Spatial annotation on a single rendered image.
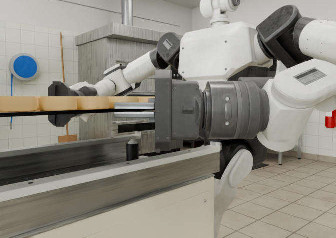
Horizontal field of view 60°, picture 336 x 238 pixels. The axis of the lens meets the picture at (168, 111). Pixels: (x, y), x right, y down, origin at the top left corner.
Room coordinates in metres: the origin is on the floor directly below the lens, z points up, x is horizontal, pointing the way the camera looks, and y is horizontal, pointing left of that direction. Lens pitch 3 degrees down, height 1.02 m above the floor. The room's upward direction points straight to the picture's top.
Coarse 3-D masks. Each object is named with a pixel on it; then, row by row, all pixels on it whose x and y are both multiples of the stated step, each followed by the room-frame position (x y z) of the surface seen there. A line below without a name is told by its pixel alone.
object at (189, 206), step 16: (128, 144) 0.74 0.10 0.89; (112, 160) 0.80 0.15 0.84; (128, 160) 0.74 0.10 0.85; (32, 176) 0.64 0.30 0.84; (48, 176) 0.64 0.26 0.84; (208, 176) 0.64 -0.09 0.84; (160, 192) 0.53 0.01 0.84; (176, 192) 0.56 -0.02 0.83; (192, 192) 0.60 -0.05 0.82; (208, 192) 0.63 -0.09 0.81; (112, 208) 0.45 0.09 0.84; (128, 208) 0.48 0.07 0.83; (144, 208) 0.50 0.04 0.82; (160, 208) 0.53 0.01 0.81; (176, 208) 0.56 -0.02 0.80; (192, 208) 0.59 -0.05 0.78; (208, 208) 0.63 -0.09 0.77; (64, 224) 0.40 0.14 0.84; (80, 224) 0.42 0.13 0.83; (96, 224) 0.43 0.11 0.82; (112, 224) 0.46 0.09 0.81; (128, 224) 0.48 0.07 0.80; (144, 224) 0.50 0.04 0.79; (160, 224) 0.53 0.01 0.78; (176, 224) 0.56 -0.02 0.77; (192, 224) 0.59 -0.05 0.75; (208, 224) 0.63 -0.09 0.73
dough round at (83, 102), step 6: (78, 96) 0.43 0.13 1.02; (84, 96) 0.43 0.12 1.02; (90, 96) 0.42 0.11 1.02; (96, 96) 0.43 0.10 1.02; (102, 96) 0.43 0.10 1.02; (78, 102) 0.43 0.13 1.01; (84, 102) 0.42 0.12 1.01; (90, 102) 0.42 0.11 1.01; (96, 102) 0.42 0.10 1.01; (102, 102) 0.43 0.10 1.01; (108, 102) 0.44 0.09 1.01; (78, 108) 0.43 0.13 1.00; (84, 108) 0.42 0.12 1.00; (90, 108) 0.42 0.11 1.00; (96, 108) 0.42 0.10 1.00; (102, 108) 0.43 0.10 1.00
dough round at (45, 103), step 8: (40, 96) 0.39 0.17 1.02; (48, 96) 0.38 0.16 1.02; (56, 96) 0.38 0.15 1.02; (64, 96) 0.39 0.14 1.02; (72, 96) 0.40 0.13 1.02; (40, 104) 0.39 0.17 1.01; (48, 104) 0.38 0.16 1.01; (56, 104) 0.38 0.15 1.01; (64, 104) 0.39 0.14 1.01; (72, 104) 0.40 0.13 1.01
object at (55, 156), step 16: (48, 144) 0.71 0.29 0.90; (64, 144) 0.71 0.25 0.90; (80, 144) 0.74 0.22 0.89; (96, 144) 0.77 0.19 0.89; (112, 144) 0.81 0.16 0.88; (0, 160) 0.61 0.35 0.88; (16, 160) 0.63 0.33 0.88; (32, 160) 0.66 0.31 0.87; (48, 160) 0.68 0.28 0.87; (64, 160) 0.71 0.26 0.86; (80, 160) 0.74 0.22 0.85; (96, 160) 0.78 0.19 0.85; (0, 176) 0.61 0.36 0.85; (16, 176) 0.63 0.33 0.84
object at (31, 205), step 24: (216, 144) 0.69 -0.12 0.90; (96, 168) 0.47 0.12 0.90; (120, 168) 0.48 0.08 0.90; (144, 168) 0.51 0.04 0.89; (168, 168) 0.56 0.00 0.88; (192, 168) 0.61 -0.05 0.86; (216, 168) 0.67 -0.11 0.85; (0, 192) 0.35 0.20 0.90; (24, 192) 0.37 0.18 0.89; (48, 192) 0.39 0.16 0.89; (72, 192) 0.42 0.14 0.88; (96, 192) 0.45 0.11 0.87; (120, 192) 0.48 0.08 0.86; (144, 192) 0.51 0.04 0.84; (0, 216) 0.35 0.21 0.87; (24, 216) 0.37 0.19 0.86; (48, 216) 0.39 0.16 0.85; (72, 216) 0.42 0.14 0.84
